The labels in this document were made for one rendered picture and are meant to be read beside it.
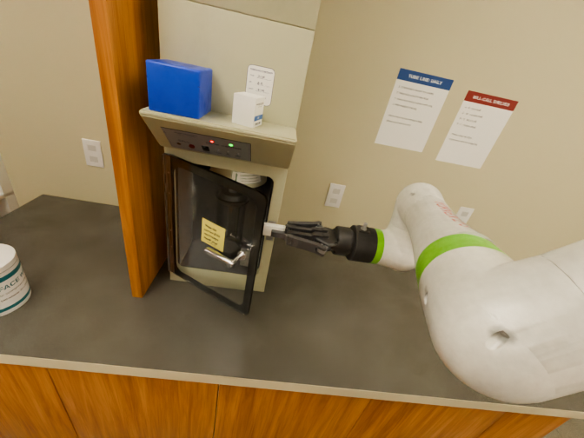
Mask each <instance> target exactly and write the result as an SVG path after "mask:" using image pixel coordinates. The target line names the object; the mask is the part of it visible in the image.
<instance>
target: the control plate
mask: <svg viewBox="0 0 584 438"><path fill-rule="evenodd" d="M161 129H162V130H163V133H164V134H165V136H166V137H167V139H168V140H169V143H170V144H171V146H172V147H175V148H179V149H188V150H194V151H198V152H203V153H208V154H213V155H218V156H226V157H232V158H236V159H241V160H246V161H251V143H242V142H238V141H233V140H229V139H223V138H219V137H214V136H205V135H201V134H197V133H191V132H187V131H182V130H178V129H169V128H164V127H161ZM209 140H212V141H214V143H211V142H210V141H209ZM177 143H180V144H181V145H179V144H177ZM230 143H231V144H233V146H229V144H230ZM189 144H192V145H194V146H195V148H194V149H192V148H190V147H189ZM202 146H208V147H209V151H204V150H203V149H202ZM216 149H219V150H220V151H218V152H216ZM226 151H228V152H229V154H227V153H226ZM236 153H239V154H240V155H239V156H237V154H236Z"/></svg>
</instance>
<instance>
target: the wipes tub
mask: <svg viewBox="0 0 584 438"><path fill-rule="evenodd" d="M30 295H31V290H30V285H29V283H28V281H27V278H26V275H25V273H24V271H23V267H22V265H21V263H20V261H19V258H18V256H17V253H16V251H15V249H14V248H12V247H11V246H10V245H6V244H1V243H0V316H3V315H7V314H9V313H11V312H13V311H14V310H16V309H18V308H20V307H21V306H22V305H24V304H25V303H26V302H27V301H28V300H29V298H30Z"/></svg>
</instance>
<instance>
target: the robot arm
mask: <svg viewBox="0 0 584 438"><path fill-rule="evenodd" d="M367 225H368V224H367V223H366V222H365V223H364V224H363V225H352V226H351V227H350V228H349V227H343V226H336V227H335V228H334V229H330V228H327V227H323V226H322V222H321V221H316V222H298V221H288V223H287V224H285V225H280V224H274V223H268V222H265V223H264V227H263V232H262V234H263V235H264V236H273V237H278V238H283V240H285V241H286V244H287V245H289V246H292V247H295V248H298V249H303V250H307V251H309V252H312V253H315V254H317V255H319V256H322V257H324V255H325V252H326V251H331V252H332V253H333V254H334V255H338V256H346V257H347V259H348V260H350V261H356V262H366V263H373V264H378V265H382V266H385V267H388V268H390V269H393V270H396V271H409V270H411V269H414V268H415V273H416V279H417V284H418V289H419V293H420V298H421V305H422V308H423V312H424V315H425V319H426V323H427V326H428V332H429V334H430V338H431V341H432V343H433V346H434V348H435V351H436V353H437V354H438V356H439V357H440V359H441V360H442V362H443V363H444V365H445V366H446V367H447V368H448V369H449V371H450V372H451V373H452V374H453V375H454V376H456V377H457V378H458V379H459V380H460V381H461V382H463V383H464V384H466V385H467V386H469V387H470V388H471V389H473V390H475V391H477V392H478V393H480V394H482V395H485V396H487V397H490V398H492V399H496V400H498V401H501V402H509V403H516V404H530V403H539V402H545V401H549V400H553V399H556V398H559V397H562V396H566V395H571V394H575V393H579V392H581V391H584V239H583V240H580V241H578V242H574V243H571V244H568V245H566V246H563V247H561V248H558V249H554V250H551V251H548V252H546V253H543V254H540V255H536V256H532V257H529V258H525V259H521V260H518V261H514V260H513V259H512V258H510V257H509V256H508V255H506V254H505V253H504V252H503V251H501V250H500V249H499V248H497V247H496V246H495V245H493V243H494V242H493V241H492V240H491V239H489V238H488V237H486V236H484V235H483V234H481V233H479V232H477V231H476V230H474V229H472V228H471V227H469V226H468V225H467V224H466V223H465V222H463V221H462V220H461V219H460V218H459V217H458V216H457V215H456V214H455V213H454V212H453V211H452V209H451V208H450V207H449V206H448V205H447V204H446V203H445V201H444V199H443V196H442V194H441V192H440V191H439V190H438V189H437V188H436V187H435V186H433V185H431V184H428V183H424V182H416V183H412V184H409V185H408V186H407V187H405V188H404V189H403V190H402V191H401V192H400V193H399V195H398V196H397V198H396V201H395V207H394V210H393V214H392V216H391V219H390V222H389V224H388V227H387V228H386V229H374V228H369V227H367ZM494 244H495V243H494Z"/></svg>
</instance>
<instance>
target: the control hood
mask: <svg viewBox="0 0 584 438"><path fill-rule="evenodd" d="M139 114H140V116H141V117H142V119H143V120H144V121H145V123H146V124H147V126H148V127H149V129H150V131H151V132H152V134H153V135H154V137H155V138H156V140H157V141H158V143H159V144H160V145H161V146H164V147H169V148H174V149H179V148H175V147H172V146H171V144H170V143H169V140H168V139H167V137H166V136H165V134H164V133H163V130H162V129H161V127H164V128H169V129H178V130H182V131H187V132H191V133H197V134H201V135H205V136H214V137H219V138H223V139H229V140H233V141H238V142H242V143H251V161H246V160H241V159H236V158H232V157H226V156H221V157H226V158H230V159H236V160H240V161H245V162H250V163H259V164H264V165H268V166H274V167H278V168H284V169H288V168H289V165H290V162H291V159H292V156H293V154H294V150H295V146H296V142H297V140H296V130H295V128H292V127H288V126H283V125H279V124H274V123H266V122H262V125H259V126H257V127H254V128H250V127H246V126H243V125H240V124H236V123H232V115H227V114H223V113H217V112H213V111H210V112H209V113H208V114H206V115H205V116H203V117H201V118H200V119H194V118H189V117H185V116H177V115H171V114H167V113H162V112H158V111H154V110H150V109H149V107H146V108H143V109H141V110H139ZM183 150H187V151H193V152H197V153H203V152H198V151H194V150H188V149H183ZM203 154H207V155H212V156H218V155H213V154H208V153H203Z"/></svg>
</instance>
